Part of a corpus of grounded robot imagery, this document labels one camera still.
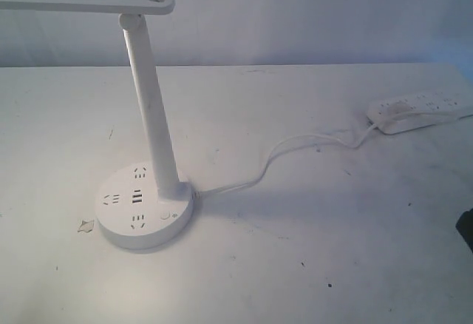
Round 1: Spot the white desk lamp with sockets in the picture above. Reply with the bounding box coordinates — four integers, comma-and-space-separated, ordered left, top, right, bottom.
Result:
1, 0, 194, 251

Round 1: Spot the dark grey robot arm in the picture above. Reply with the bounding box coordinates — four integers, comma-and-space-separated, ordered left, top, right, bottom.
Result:
455, 209, 473, 252

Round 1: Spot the torn paper scrap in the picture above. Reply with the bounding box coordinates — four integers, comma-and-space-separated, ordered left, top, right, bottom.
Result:
77, 220, 95, 233

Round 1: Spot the white power strip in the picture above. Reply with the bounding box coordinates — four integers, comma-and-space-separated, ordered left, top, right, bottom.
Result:
367, 89, 472, 135

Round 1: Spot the white lamp power cord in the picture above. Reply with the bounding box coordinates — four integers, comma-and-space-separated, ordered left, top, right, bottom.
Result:
191, 111, 459, 196

